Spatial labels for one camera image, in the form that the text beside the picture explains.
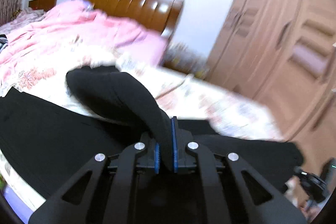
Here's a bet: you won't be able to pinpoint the brown wooden headboard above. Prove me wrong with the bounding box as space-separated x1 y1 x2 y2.
87 0 184 41

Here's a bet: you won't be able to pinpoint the grey striped clothing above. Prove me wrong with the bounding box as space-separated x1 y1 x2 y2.
0 34 9 53

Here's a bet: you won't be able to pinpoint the black pants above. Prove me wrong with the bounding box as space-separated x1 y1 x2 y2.
0 65 304 200

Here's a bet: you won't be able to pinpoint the floral white bed sheet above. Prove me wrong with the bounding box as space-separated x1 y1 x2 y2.
1 57 283 211

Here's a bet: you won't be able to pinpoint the dark wooden nightstand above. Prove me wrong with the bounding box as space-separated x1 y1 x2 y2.
29 0 57 12

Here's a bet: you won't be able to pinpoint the pink quilt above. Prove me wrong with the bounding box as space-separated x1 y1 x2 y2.
1 0 167 80

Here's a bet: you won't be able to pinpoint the light wooden wardrobe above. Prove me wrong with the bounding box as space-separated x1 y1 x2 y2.
204 0 336 140

